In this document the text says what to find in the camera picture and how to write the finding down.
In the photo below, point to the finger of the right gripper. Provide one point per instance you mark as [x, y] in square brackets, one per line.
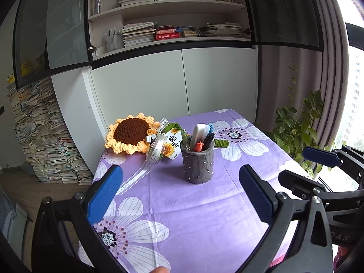
[344, 210]

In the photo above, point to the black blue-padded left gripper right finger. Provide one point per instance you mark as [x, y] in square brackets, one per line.
[298, 236]

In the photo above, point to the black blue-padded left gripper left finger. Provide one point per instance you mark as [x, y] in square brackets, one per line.
[52, 249]

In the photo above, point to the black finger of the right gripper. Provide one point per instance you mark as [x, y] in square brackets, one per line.
[348, 159]

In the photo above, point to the grey felt pen holder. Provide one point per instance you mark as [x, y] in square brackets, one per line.
[198, 166]

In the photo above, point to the blue pen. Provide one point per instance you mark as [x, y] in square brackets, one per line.
[208, 130]

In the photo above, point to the black marker pen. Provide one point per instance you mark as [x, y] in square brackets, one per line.
[208, 141]

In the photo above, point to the orange utility knife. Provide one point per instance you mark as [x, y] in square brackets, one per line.
[198, 147]

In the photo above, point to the green highlighter pen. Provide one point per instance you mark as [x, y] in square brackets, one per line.
[186, 139]

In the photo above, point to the green potted plant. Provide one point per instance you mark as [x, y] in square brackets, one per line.
[293, 130]

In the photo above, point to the tall stack of books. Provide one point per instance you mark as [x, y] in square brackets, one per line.
[43, 135]

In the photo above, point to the grey curtain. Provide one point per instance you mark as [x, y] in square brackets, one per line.
[302, 48]

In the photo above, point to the purple floral tablecloth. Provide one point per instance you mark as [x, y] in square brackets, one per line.
[165, 220]

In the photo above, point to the crocheted sunflower head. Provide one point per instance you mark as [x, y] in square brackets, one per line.
[128, 135]

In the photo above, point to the green crocheted flower stem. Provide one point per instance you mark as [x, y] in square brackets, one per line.
[219, 143]

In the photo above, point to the translucent white ribbon bow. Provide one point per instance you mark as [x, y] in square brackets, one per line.
[153, 156]

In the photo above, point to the white cabinet with shelves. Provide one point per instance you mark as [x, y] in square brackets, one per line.
[78, 44]

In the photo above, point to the red books on shelf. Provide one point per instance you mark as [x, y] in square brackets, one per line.
[168, 32]

